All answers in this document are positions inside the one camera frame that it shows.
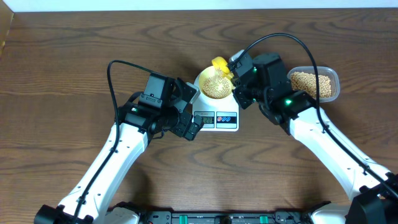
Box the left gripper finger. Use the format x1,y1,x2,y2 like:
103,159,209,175
183,115,204,141
175,78,199,112

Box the yellow plastic measuring scoop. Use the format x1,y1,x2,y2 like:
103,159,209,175
211,57,234,80

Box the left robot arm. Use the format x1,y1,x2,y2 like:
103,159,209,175
34,74,203,223

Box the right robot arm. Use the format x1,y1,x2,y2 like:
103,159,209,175
228,51,397,223

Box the white digital kitchen scale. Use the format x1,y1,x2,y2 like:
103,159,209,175
192,74,239,132

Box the pale yellow bowl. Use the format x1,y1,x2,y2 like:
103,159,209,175
198,66,216,95

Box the soybeans in bowl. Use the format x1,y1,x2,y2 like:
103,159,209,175
202,71,232,99

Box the soybeans in container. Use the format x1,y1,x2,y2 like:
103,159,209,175
291,72,332,98

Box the clear plastic container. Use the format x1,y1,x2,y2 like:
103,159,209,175
287,66,340,103

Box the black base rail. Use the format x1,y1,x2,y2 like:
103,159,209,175
104,202,320,224

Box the left black cable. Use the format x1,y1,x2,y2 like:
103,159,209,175
71,60,156,224

